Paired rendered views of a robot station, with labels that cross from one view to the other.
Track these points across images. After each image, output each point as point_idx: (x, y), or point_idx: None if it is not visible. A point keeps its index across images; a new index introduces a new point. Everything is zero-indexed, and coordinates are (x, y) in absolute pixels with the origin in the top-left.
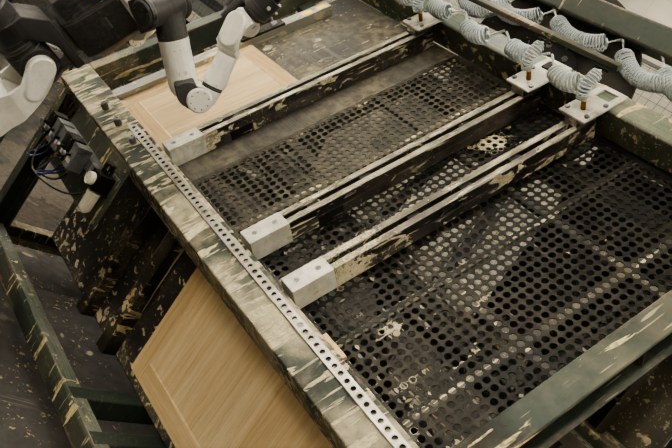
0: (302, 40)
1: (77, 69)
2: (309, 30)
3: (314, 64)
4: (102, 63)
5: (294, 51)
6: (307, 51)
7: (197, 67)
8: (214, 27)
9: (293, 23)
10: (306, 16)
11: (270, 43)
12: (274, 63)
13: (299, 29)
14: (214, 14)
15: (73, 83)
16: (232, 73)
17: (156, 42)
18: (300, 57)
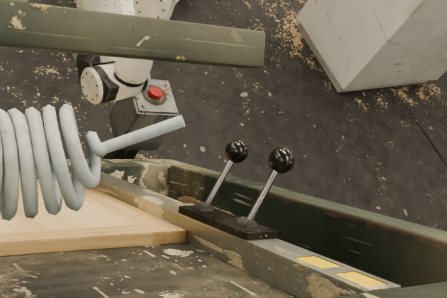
0: (185, 281)
1: (175, 161)
2: (247, 293)
3: (11, 282)
4: (181, 166)
5: (124, 270)
6: (106, 281)
7: (126, 203)
8: (297, 217)
9: (261, 253)
10: (291, 261)
11: (198, 255)
12: (58, 237)
13: (262, 283)
14: (328, 201)
15: (136, 159)
16: (68, 216)
17: (228, 179)
18: (79, 273)
